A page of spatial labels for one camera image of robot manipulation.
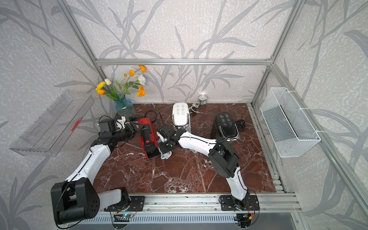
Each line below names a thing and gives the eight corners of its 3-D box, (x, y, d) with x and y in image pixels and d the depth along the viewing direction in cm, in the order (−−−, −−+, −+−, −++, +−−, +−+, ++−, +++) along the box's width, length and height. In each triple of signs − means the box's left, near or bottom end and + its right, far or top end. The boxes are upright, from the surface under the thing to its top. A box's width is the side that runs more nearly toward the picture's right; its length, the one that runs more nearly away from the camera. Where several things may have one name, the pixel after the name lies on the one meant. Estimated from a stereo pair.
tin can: (198, 105, 122) (199, 101, 118) (198, 100, 126) (198, 96, 122) (206, 105, 122) (207, 101, 118) (206, 100, 126) (206, 96, 122)
